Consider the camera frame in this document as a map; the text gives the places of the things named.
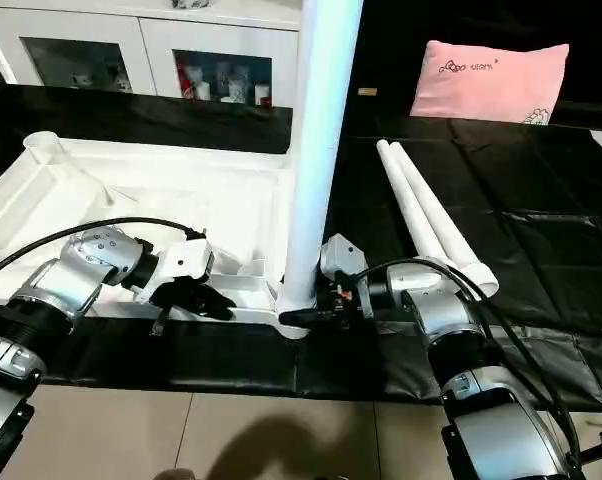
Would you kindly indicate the white plastic table top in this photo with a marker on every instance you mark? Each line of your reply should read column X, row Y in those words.
column 131, row 200

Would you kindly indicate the white plastic table leg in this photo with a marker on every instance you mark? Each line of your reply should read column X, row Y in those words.
column 446, row 225
column 316, row 150
column 411, row 200

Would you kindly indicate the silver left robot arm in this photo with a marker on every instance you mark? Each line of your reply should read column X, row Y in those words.
column 61, row 290

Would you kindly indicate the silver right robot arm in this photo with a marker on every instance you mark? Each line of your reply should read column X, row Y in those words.
column 461, row 350

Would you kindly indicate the black work mat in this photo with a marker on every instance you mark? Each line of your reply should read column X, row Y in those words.
column 541, row 220

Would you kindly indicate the red bottle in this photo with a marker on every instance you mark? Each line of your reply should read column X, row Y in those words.
column 183, row 80

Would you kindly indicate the pink pillow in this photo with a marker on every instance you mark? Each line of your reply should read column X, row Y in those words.
column 491, row 80

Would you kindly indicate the white glass-door cabinet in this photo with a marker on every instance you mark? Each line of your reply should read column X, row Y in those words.
column 131, row 30

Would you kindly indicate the dark patterned ornament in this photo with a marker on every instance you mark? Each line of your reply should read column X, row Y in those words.
column 193, row 2

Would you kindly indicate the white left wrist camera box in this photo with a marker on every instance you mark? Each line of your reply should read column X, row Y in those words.
column 186, row 262

